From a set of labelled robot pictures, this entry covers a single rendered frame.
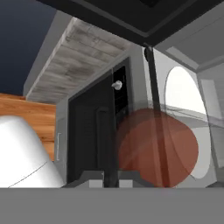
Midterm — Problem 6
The white rounded object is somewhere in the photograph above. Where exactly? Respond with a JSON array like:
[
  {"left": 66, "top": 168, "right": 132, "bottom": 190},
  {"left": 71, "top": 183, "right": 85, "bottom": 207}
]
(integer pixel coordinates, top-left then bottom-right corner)
[{"left": 0, "top": 115, "right": 67, "bottom": 189}]

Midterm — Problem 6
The white microwave turntable plate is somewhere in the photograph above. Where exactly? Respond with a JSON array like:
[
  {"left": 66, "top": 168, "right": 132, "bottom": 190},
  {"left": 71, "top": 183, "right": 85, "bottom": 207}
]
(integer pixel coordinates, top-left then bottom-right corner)
[{"left": 164, "top": 66, "right": 213, "bottom": 179}]

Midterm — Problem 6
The dark glass microwave door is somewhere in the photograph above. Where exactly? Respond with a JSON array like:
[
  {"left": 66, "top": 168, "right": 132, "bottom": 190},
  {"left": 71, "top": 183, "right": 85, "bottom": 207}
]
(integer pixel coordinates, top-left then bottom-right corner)
[{"left": 37, "top": 0, "right": 224, "bottom": 188}]

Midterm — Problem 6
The pale cupboard handle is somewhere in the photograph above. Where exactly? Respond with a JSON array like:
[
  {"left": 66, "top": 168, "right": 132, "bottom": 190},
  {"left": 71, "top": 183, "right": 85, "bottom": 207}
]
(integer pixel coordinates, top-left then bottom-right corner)
[{"left": 56, "top": 132, "right": 61, "bottom": 162}]

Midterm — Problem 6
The white microwave knob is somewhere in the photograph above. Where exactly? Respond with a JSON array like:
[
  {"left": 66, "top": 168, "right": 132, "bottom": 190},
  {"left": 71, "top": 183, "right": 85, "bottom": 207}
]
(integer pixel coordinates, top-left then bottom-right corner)
[{"left": 111, "top": 80, "right": 123, "bottom": 90}]

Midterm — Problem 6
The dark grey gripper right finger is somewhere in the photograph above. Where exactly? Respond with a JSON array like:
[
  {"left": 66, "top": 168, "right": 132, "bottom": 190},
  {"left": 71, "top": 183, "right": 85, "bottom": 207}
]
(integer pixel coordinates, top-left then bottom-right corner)
[{"left": 108, "top": 110, "right": 156, "bottom": 188}]

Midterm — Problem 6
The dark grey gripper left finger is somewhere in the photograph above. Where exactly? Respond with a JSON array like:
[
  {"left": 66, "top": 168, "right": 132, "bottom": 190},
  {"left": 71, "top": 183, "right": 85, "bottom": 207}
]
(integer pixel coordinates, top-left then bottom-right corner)
[{"left": 66, "top": 106, "right": 109, "bottom": 188}]

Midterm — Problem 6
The reddish brown round food item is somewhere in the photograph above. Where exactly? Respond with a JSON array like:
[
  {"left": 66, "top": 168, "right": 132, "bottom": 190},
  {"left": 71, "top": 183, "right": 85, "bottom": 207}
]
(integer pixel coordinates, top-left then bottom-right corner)
[{"left": 117, "top": 108, "right": 200, "bottom": 188}]

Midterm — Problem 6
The grey microwave oven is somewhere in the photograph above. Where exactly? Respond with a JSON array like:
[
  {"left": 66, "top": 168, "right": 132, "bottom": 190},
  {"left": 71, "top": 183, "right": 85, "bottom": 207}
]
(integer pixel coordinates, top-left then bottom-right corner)
[{"left": 55, "top": 43, "right": 224, "bottom": 188}]

